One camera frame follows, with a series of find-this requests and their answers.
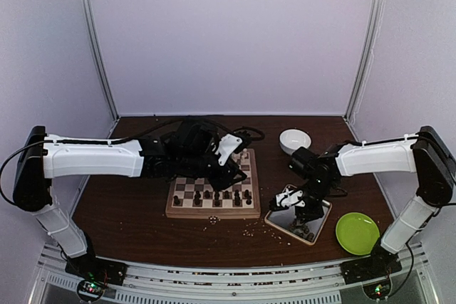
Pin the white ceramic bowl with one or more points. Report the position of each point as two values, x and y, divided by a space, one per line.
292 139

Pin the black chess rook corner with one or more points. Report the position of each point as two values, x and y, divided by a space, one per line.
176 201

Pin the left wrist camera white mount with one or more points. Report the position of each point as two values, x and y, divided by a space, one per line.
227 146

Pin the metal tray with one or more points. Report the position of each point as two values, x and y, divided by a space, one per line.
285 219

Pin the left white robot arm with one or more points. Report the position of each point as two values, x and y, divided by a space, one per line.
198 148

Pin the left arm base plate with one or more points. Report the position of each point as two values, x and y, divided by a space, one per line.
100 271

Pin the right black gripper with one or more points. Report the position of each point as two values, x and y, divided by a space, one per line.
314 213

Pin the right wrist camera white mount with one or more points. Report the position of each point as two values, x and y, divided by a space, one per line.
286 199

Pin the pile of dark chess pieces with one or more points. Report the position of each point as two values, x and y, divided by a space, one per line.
303 232

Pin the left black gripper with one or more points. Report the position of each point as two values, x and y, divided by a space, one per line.
225 180

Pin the right aluminium frame post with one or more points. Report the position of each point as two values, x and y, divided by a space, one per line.
364 66

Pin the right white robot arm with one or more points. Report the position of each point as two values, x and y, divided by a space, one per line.
422 153

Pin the aluminium frame post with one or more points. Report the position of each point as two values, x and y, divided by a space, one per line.
364 66
98 58

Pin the left aluminium frame post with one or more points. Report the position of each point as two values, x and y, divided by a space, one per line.
98 58

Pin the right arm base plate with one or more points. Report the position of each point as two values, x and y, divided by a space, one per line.
366 269

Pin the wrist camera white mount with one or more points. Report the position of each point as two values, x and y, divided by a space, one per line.
286 199
227 146

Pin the green plate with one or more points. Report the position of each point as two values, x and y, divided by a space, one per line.
357 233

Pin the wooden chess board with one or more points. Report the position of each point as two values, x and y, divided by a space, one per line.
185 189

